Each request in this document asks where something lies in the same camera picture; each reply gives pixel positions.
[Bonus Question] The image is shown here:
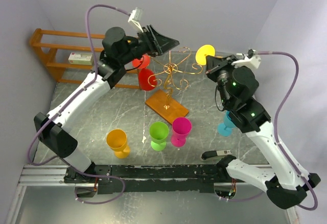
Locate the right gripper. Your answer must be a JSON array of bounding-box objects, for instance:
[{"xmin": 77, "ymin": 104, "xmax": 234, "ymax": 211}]
[{"xmin": 204, "ymin": 54, "xmax": 243, "ymax": 107}]

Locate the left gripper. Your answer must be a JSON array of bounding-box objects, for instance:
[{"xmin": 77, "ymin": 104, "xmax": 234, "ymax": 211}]
[{"xmin": 120, "ymin": 24, "xmax": 181, "ymax": 66}]

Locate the orange wine glass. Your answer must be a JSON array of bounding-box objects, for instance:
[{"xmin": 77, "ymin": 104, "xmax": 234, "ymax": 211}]
[
  {"xmin": 195, "ymin": 44, "xmax": 216, "ymax": 66},
  {"xmin": 106, "ymin": 129, "xmax": 130, "ymax": 159}
]

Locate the red wine glass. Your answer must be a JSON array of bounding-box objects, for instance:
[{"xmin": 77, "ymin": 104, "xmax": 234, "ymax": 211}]
[{"xmin": 132, "ymin": 55, "xmax": 157, "ymax": 91}]

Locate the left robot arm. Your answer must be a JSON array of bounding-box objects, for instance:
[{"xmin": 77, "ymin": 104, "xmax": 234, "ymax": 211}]
[{"xmin": 34, "ymin": 26, "xmax": 179, "ymax": 183}]

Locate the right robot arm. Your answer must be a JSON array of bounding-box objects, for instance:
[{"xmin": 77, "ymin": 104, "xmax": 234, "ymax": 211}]
[{"xmin": 204, "ymin": 53, "xmax": 321, "ymax": 209}]

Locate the blue wine glass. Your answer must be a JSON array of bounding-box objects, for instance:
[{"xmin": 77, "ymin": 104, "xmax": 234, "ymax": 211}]
[{"xmin": 217, "ymin": 111, "xmax": 236, "ymax": 137}]

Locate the pink wine glass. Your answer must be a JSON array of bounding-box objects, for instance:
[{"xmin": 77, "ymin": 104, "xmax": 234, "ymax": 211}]
[{"xmin": 171, "ymin": 117, "xmax": 192, "ymax": 147}]

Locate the green wine glass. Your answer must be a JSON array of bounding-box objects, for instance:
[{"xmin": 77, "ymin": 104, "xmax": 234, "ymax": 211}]
[{"xmin": 149, "ymin": 121, "xmax": 169, "ymax": 151}]

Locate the wooden shelf rack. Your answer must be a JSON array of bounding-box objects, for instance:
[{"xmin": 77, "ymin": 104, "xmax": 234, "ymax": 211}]
[{"xmin": 29, "ymin": 28, "xmax": 145, "ymax": 90}]

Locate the white box on shelf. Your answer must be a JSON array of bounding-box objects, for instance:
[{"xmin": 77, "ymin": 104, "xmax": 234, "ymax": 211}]
[{"xmin": 68, "ymin": 52, "xmax": 94, "ymax": 65}]

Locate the black white stapler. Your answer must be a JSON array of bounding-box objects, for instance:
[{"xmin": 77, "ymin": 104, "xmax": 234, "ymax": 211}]
[{"xmin": 200, "ymin": 150, "xmax": 232, "ymax": 161}]

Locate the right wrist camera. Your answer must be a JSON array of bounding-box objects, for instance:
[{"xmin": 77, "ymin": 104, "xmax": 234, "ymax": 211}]
[{"xmin": 232, "ymin": 49, "xmax": 261, "ymax": 70}]

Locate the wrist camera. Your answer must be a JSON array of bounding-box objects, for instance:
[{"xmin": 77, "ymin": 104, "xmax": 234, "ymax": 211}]
[
  {"xmin": 232, "ymin": 49, "xmax": 261, "ymax": 70},
  {"xmin": 128, "ymin": 7, "xmax": 143, "ymax": 32}
]

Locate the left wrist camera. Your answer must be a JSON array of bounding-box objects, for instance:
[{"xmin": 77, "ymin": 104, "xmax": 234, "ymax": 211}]
[{"xmin": 128, "ymin": 7, "xmax": 143, "ymax": 32}]

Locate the gold wire glass rack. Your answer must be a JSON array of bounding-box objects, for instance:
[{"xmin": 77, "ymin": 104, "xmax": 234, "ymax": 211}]
[{"xmin": 145, "ymin": 46, "xmax": 203, "ymax": 124}]

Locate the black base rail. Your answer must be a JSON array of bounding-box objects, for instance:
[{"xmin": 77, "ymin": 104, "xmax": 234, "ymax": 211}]
[{"xmin": 64, "ymin": 164, "xmax": 232, "ymax": 194}]

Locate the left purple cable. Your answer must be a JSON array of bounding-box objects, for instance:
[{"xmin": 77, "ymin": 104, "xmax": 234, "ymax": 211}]
[{"xmin": 27, "ymin": 4, "xmax": 133, "ymax": 205}]

